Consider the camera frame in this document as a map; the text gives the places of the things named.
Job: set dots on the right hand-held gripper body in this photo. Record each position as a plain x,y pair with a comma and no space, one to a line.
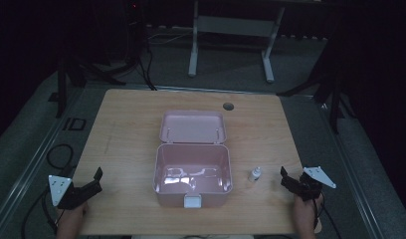
315,179

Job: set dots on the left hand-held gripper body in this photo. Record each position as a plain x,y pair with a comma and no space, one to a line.
61,189

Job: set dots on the person's left hand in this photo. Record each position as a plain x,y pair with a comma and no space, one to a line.
73,214

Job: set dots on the person's right hand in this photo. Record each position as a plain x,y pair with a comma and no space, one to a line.
305,212

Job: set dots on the small silver metal object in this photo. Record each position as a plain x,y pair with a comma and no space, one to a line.
254,174

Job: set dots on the open pink storage box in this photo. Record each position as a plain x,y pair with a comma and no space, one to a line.
192,166

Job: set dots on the black tripod stand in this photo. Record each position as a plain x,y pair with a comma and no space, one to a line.
327,83
78,71

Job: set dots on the white desk frame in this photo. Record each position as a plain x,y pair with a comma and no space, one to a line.
234,26

